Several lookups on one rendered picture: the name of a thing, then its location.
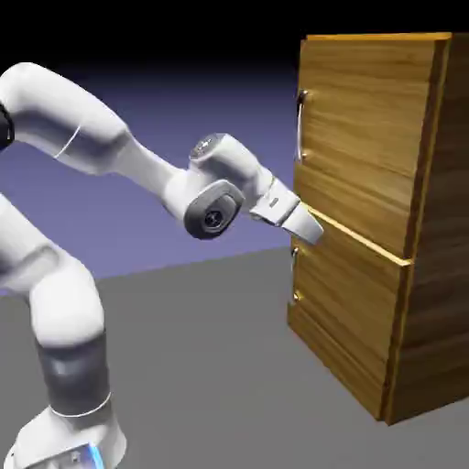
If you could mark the short wooden cabinet door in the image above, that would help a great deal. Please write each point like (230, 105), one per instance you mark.
(348, 311)

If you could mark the tall wooden cabinet door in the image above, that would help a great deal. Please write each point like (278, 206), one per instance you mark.
(366, 139)

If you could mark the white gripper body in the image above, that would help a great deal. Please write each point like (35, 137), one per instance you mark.
(302, 224)

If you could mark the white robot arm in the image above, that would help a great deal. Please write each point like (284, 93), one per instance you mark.
(73, 128)

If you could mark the light wood cabinet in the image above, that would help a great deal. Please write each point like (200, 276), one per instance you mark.
(432, 256)

